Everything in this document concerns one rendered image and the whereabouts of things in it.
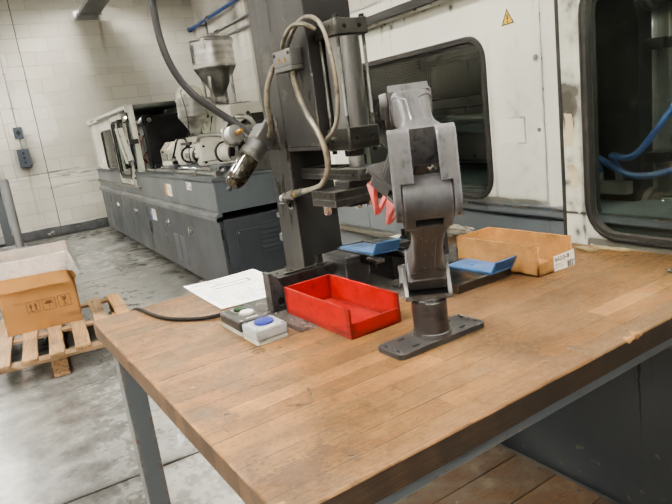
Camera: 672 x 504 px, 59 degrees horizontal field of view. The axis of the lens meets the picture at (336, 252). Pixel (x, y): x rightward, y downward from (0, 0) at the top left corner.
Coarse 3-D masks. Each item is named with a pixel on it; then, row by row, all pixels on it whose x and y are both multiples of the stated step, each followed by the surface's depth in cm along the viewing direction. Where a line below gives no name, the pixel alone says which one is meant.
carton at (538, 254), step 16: (464, 240) 149; (480, 240) 145; (496, 240) 156; (512, 240) 152; (528, 240) 147; (544, 240) 143; (560, 240) 139; (464, 256) 151; (480, 256) 146; (496, 256) 142; (528, 256) 134; (544, 256) 144; (560, 256) 136; (512, 272) 139; (528, 272) 135; (544, 272) 133
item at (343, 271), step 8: (384, 256) 143; (392, 256) 144; (336, 264) 140; (344, 264) 137; (352, 264) 138; (360, 264) 139; (384, 264) 148; (392, 264) 145; (400, 264) 146; (336, 272) 141; (344, 272) 138; (352, 272) 138; (360, 272) 140; (368, 272) 141; (376, 272) 151; (384, 272) 148; (392, 272) 146; (360, 280) 140; (368, 280) 141
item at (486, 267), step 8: (512, 256) 134; (456, 264) 143; (464, 264) 142; (480, 264) 140; (488, 264) 139; (496, 264) 131; (504, 264) 133; (512, 264) 136; (480, 272) 135; (488, 272) 133; (496, 272) 133
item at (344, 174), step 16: (352, 160) 140; (304, 176) 156; (320, 176) 149; (336, 176) 143; (352, 176) 137; (368, 176) 136; (320, 192) 138; (336, 192) 133; (352, 192) 136; (368, 192) 138
